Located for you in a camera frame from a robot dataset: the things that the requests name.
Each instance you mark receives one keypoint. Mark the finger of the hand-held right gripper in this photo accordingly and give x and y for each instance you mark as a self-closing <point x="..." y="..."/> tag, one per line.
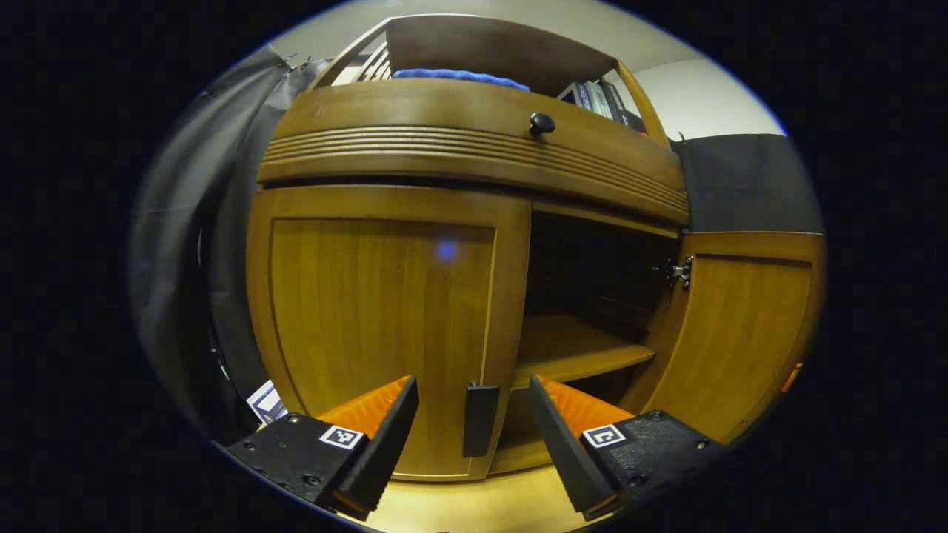
<point x="791" y="377"/>

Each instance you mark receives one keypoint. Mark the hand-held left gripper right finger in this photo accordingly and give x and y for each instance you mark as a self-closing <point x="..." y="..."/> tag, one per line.
<point x="566" y="451"/>

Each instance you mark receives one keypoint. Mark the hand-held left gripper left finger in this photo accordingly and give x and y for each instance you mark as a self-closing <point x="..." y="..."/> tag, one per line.
<point x="385" y="451"/>

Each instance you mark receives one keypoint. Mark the wooden cabinet door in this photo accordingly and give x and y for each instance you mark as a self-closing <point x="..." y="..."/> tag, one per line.
<point x="370" y="311"/>
<point x="740" y="333"/>

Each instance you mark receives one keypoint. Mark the wooden double-door shoe cabinet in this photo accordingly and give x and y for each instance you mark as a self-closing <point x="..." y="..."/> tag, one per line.
<point x="474" y="155"/>

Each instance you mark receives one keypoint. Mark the metal door hinge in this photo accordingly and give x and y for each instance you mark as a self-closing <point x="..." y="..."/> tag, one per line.
<point x="680" y="272"/>

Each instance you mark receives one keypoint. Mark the wooden cabinet drawer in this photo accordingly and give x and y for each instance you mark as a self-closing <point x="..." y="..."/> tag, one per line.
<point x="415" y="111"/>

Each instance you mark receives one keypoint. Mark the wooden inner shelf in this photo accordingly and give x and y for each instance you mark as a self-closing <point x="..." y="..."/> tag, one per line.
<point x="570" y="348"/>

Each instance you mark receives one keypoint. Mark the blue and white book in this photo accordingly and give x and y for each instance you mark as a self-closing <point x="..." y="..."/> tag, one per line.
<point x="266" y="402"/>

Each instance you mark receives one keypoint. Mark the black backdrop cloth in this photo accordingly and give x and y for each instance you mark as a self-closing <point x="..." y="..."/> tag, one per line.
<point x="748" y="181"/>
<point x="185" y="244"/>

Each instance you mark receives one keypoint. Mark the black book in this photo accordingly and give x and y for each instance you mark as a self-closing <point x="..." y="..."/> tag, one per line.
<point x="621" y="107"/>

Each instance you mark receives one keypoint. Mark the black round drawer knob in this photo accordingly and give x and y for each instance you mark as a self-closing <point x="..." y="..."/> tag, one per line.
<point x="542" y="123"/>

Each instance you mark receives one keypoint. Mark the pale grey book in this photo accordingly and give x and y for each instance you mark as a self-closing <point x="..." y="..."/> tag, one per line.
<point x="600" y="100"/>

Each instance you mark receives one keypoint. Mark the blue towel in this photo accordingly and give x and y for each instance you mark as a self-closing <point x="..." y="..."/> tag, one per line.
<point x="459" y="76"/>

